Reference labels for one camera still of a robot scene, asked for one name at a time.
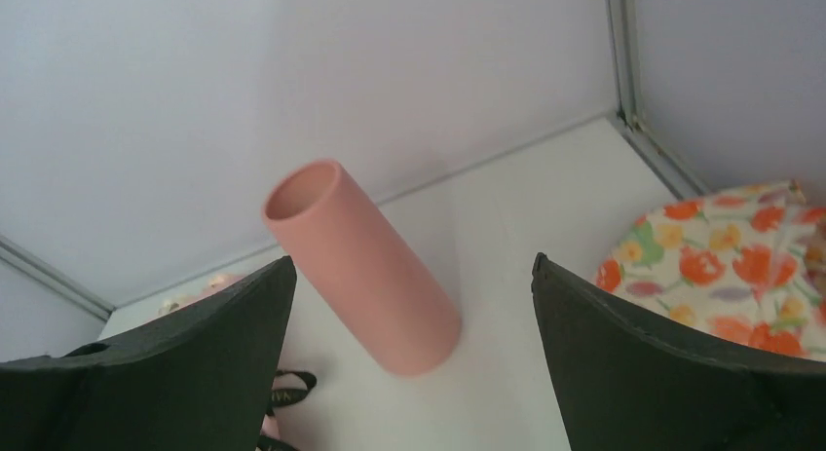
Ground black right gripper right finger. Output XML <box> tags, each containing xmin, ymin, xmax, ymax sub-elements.
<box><xmin>531</xmin><ymin>254</ymin><xmax>825</xmax><ymax>450</ymax></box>

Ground floral patterned cloth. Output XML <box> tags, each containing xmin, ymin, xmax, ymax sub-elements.
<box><xmin>593</xmin><ymin>180</ymin><xmax>825</xmax><ymax>361</ymax></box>

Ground pink purple wrapping paper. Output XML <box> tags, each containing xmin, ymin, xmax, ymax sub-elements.
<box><xmin>157</xmin><ymin>274</ymin><xmax>281</xmax><ymax>439</ymax></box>

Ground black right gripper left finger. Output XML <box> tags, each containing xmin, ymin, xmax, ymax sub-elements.
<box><xmin>1</xmin><ymin>257</ymin><xmax>297</xmax><ymax>450</ymax></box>

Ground pink cylindrical vase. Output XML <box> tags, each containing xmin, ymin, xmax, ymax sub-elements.
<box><xmin>261</xmin><ymin>159</ymin><xmax>462</xmax><ymax>376</ymax></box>

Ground black ribbon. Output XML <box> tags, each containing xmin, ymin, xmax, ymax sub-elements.
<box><xmin>255</xmin><ymin>369</ymin><xmax>318</xmax><ymax>451</ymax></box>

